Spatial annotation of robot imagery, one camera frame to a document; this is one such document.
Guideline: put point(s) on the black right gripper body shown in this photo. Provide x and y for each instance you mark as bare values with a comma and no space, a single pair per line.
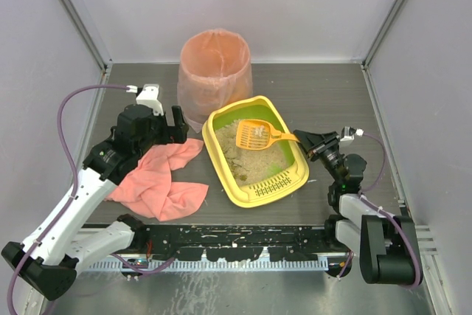
321,145

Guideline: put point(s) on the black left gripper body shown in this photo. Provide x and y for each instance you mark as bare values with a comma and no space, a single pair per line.
168,127

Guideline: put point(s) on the orange litter scoop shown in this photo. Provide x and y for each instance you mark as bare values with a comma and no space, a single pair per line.
259,135

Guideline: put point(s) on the yellow green litter box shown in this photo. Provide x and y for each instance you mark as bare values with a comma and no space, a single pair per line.
281,182

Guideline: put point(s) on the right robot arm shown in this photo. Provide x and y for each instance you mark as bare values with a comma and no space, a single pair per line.
386,244

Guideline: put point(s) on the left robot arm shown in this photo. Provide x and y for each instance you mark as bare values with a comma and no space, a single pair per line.
49,259

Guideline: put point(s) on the beige cat litter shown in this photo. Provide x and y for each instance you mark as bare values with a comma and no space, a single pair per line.
249,166

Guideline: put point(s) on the pink cloth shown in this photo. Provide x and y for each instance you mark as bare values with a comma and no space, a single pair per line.
149,189

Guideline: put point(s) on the bin with pink bag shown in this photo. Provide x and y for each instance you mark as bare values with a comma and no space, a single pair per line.
214,71

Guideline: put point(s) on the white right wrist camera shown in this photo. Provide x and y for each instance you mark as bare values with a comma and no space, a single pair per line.
348,134

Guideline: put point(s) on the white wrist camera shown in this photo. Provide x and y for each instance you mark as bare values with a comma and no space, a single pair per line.
148,96
348,134

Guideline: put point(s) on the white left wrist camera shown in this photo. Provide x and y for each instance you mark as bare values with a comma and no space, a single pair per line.
148,96

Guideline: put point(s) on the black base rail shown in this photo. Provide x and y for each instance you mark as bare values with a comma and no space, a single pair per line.
235,242

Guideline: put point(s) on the white slotted cable duct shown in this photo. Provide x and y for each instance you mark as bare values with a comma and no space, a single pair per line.
261,264

